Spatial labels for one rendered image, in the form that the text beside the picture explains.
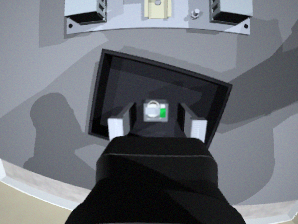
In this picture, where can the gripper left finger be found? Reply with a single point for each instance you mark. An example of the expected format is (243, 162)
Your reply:
(121, 124)

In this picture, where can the black tray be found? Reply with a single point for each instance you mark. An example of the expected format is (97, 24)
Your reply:
(120, 81)

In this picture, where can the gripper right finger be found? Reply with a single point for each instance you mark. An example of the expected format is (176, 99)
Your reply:
(190, 124)

